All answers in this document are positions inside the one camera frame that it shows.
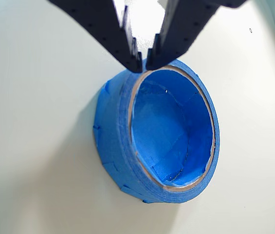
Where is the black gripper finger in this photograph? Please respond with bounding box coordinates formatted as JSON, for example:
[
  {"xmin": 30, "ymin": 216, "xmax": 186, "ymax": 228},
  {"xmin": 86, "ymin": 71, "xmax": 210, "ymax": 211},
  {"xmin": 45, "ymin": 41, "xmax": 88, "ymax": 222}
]
[
  {"xmin": 48, "ymin": 0, "xmax": 144, "ymax": 73},
  {"xmin": 146, "ymin": 0, "xmax": 247, "ymax": 72}
]

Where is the blue tape roll bin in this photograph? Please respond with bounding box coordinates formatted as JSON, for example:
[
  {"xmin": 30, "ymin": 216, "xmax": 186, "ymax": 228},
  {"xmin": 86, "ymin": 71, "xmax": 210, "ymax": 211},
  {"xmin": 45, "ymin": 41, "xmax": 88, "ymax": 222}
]
[{"xmin": 92, "ymin": 58, "xmax": 221, "ymax": 205}]

